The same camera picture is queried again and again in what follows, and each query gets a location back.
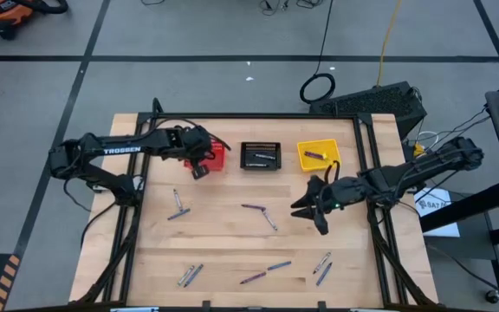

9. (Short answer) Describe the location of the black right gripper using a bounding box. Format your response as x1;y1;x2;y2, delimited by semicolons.
290;174;370;237

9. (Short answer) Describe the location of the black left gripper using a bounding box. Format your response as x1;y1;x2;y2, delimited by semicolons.
169;125;214;181

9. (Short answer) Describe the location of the red plastic basket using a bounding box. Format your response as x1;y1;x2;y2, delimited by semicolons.
183;140;227;172

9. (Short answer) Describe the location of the yellow plastic basket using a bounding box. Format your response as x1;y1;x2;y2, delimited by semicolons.
296;138;342;172

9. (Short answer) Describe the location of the black plastic basket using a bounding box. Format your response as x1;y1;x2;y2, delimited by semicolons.
239;141;282;171

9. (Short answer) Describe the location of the black computer case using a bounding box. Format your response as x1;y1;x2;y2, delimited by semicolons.
308;81;428;140

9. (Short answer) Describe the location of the white paper sign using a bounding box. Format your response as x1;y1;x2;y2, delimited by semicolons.
413;186;462;238

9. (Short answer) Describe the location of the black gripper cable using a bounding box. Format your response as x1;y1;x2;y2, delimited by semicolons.
323;159;341;185
145;117;232;153

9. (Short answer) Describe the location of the black hanging cable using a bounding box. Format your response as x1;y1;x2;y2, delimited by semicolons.
299;0;337;105

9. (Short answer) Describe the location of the yellow hanging cord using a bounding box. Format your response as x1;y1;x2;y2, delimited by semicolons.
375;0;403;87

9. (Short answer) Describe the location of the black cable bundle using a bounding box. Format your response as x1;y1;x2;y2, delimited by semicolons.
258;0;320;12

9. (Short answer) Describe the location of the black vacuum hose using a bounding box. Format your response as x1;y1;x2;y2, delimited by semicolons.
13;0;69;15

